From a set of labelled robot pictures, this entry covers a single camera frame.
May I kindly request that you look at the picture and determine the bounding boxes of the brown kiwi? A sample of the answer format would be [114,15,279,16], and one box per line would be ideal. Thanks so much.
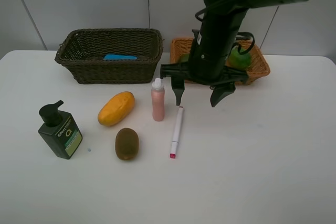
[115,128,140,161]

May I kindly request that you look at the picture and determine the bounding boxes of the white marker with red cap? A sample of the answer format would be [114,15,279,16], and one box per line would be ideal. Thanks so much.
[170,106,184,159]

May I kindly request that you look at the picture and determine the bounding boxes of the yellow mango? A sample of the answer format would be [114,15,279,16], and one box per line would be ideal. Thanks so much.
[98,91,135,126]

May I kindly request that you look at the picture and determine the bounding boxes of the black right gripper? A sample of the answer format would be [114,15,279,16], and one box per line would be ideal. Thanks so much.
[160,62,248,108]

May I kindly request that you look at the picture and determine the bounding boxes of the blue whiteboard eraser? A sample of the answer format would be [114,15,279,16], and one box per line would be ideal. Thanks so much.
[103,54,138,61]

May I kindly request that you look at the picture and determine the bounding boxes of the dark green avocado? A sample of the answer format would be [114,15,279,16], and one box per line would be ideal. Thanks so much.
[177,54,189,63]

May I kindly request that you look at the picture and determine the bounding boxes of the dark green pump bottle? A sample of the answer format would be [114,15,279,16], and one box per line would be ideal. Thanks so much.
[38,100,83,159]

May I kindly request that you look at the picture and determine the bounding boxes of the pink spray bottle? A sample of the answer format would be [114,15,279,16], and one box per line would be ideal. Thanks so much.
[151,78,165,122]

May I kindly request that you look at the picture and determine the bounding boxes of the dark brown wicker basket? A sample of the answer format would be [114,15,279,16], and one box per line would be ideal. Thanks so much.
[55,28,163,84]

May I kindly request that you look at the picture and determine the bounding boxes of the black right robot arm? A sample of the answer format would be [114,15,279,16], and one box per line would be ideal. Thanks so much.
[160,0,308,106]

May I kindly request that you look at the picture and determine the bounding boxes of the orange wicker basket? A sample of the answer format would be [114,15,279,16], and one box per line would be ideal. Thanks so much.
[170,38,270,86]

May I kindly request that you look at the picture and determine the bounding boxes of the green lime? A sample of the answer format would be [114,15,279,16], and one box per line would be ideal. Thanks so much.
[228,47,251,70]

